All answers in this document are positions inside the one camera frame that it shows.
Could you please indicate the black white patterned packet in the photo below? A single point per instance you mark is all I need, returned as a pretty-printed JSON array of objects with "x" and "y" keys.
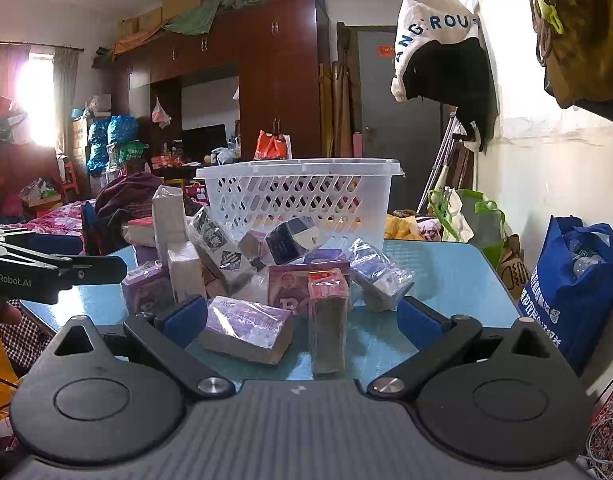
[{"x": 216, "y": 245}]

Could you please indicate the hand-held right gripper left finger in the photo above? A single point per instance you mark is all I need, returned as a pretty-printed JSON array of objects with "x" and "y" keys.
[{"x": 184, "y": 319}]

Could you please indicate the green printed bag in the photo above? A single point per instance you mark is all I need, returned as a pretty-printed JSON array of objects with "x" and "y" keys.
[{"x": 134, "y": 151}]

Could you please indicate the black hanging garment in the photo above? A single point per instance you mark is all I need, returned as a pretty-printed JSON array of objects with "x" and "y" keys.
[{"x": 461, "y": 80}]

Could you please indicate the purple tissue packet brown side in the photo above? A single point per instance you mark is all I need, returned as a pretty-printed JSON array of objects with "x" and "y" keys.
[{"x": 246, "y": 327}]

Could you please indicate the red patterned cloth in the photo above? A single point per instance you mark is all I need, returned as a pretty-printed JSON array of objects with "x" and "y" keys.
[{"x": 609, "y": 440}]

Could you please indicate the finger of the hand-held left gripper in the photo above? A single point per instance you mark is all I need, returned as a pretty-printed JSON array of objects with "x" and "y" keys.
[{"x": 99, "y": 269}]

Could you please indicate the orange plastic bag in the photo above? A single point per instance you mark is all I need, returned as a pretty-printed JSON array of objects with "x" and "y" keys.
[{"x": 272, "y": 146}]

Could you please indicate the beige tissue packet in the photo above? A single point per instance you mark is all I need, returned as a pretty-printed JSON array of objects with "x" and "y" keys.
[{"x": 186, "y": 272}]

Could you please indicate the person's left hand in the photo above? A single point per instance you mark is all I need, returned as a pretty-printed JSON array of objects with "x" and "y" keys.
[{"x": 9, "y": 314}]

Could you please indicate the red plastic stool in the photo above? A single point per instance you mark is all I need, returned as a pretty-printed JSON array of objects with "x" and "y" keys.
[{"x": 70, "y": 180}]

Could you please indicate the leaning wooden boards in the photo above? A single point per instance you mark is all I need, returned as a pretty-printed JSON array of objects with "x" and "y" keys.
[{"x": 336, "y": 110}]

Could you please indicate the green cloth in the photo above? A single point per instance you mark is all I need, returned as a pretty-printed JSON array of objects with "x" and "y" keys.
[{"x": 211, "y": 12}]

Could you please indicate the blue shopping bag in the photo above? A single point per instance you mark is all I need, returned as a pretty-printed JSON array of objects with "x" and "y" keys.
[{"x": 571, "y": 305}]

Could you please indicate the yellow cloth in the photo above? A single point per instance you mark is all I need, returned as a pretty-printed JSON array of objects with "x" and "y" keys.
[{"x": 404, "y": 227}]

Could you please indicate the dark maroon garment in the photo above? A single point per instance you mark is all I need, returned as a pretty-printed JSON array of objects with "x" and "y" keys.
[{"x": 126, "y": 200}]

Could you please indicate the pink white tissue packet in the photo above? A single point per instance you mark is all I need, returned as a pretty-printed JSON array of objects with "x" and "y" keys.
[{"x": 139, "y": 232}]

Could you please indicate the olive hanging bag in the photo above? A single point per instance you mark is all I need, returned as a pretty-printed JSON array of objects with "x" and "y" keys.
[{"x": 591, "y": 40}]

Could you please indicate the tall white tissue packet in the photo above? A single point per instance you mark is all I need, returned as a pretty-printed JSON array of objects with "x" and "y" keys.
[{"x": 169, "y": 220}]

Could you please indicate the black television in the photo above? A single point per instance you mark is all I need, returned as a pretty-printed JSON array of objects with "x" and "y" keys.
[{"x": 204, "y": 142}]

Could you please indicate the clear-wrapped purple white packet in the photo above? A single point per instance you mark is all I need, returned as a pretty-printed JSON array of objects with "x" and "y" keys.
[{"x": 381, "y": 275}]

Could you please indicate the grey door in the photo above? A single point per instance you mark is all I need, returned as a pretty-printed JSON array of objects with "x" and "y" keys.
[{"x": 381, "y": 125}]

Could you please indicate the aluminium folding ladder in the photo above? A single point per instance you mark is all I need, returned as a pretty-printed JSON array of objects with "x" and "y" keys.
[{"x": 439, "y": 160}]

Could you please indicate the dark brown wooden wardrobe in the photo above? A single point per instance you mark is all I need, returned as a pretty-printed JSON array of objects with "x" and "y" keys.
[{"x": 281, "y": 75}]

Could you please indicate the blue plastic bags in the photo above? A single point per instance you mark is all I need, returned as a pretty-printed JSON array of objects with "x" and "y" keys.
[{"x": 111, "y": 132}]

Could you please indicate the pink floral blanket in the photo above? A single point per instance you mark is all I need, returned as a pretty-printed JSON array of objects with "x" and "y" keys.
[{"x": 56, "y": 220}]

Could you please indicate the pink hanging plastic bag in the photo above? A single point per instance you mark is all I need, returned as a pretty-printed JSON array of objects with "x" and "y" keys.
[{"x": 160, "y": 114}]

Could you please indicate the grey curtain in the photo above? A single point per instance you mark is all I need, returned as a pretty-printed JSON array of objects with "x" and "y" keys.
[{"x": 66, "y": 90}]

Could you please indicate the red paper sign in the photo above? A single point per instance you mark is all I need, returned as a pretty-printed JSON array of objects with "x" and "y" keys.
[{"x": 386, "y": 51}]

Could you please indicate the white plastic basket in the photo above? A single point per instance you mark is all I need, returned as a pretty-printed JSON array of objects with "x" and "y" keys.
[{"x": 306, "y": 172}]

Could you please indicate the cardboard boxes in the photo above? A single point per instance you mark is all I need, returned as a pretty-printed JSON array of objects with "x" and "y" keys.
[{"x": 151, "y": 17}]

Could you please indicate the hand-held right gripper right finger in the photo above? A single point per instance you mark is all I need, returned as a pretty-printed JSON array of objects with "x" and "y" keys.
[{"x": 419, "y": 321}]

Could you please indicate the brown paper bag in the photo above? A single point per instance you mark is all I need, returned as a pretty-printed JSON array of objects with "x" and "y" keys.
[{"x": 511, "y": 265}]

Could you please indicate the small purple tissue packet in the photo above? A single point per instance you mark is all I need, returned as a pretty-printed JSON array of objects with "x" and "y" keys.
[{"x": 146, "y": 287}]

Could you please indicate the dark blue tissue packet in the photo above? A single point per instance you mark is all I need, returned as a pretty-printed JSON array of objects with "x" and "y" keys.
[{"x": 291, "y": 240}]

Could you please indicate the pink-topped tissue packet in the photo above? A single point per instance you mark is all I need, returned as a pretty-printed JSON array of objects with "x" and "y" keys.
[{"x": 329, "y": 320}]

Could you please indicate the white printed tote bag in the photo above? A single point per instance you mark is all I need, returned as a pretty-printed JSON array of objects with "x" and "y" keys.
[{"x": 431, "y": 15}]

